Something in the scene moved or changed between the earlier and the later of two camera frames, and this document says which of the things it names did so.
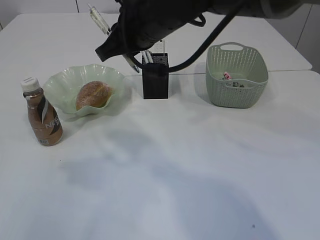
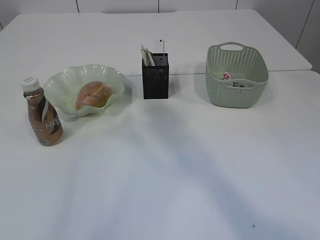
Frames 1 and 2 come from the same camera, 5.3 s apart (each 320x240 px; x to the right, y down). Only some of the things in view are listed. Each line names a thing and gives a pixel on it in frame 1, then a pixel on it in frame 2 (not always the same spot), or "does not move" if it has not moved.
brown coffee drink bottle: (44, 119) does not move
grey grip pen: (149, 54) does not move
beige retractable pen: (100, 19) to (144, 53)
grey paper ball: (237, 84) does not move
